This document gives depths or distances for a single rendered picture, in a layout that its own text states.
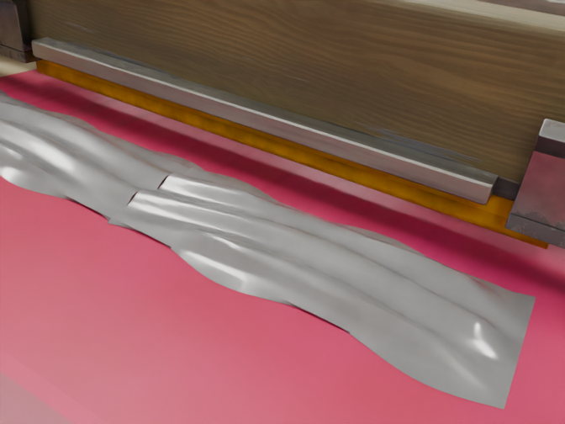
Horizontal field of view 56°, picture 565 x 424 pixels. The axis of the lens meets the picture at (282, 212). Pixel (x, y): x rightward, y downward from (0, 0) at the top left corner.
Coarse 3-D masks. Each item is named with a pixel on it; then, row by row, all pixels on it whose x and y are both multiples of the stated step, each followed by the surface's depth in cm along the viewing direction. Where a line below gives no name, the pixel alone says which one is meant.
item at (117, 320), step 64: (320, 192) 29; (64, 256) 22; (128, 256) 23; (448, 256) 25; (512, 256) 25; (0, 320) 19; (64, 320) 19; (128, 320) 19; (192, 320) 20; (256, 320) 20; (320, 320) 20; (64, 384) 17; (128, 384) 17; (192, 384) 17; (256, 384) 17; (320, 384) 18; (384, 384) 18; (512, 384) 18
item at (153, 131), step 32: (32, 96) 37; (64, 96) 37; (96, 96) 38; (128, 128) 34; (160, 128) 34; (192, 128) 35; (192, 160) 31; (0, 192) 26; (32, 192) 26; (0, 224) 24; (32, 224) 24; (64, 224) 24; (96, 224) 24; (0, 256) 22; (32, 256) 22
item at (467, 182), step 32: (64, 64) 33; (96, 64) 32; (128, 64) 32; (160, 96) 30; (192, 96) 29; (224, 96) 29; (256, 128) 28; (288, 128) 27; (320, 128) 26; (352, 160) 25; (384, 160) 25; (416, 160) 24; (448, 160) 24; (448, 192) 24; (480, 192) 23
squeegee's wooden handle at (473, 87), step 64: (64, 0) 33; (128, 0) 30; (192, 0) 28; (256, 0) 26; (320, 0) 24; (384, 0) 23; (448, 0) 23; (192, 64) 30; (256, 64) 28; (320, 64) 26; (384, 64) 24; (448, 64) 23; (512, 64) 21; (384, 128) 25; (448, 128) 24; (512, 128) 22; (512, 192) 23
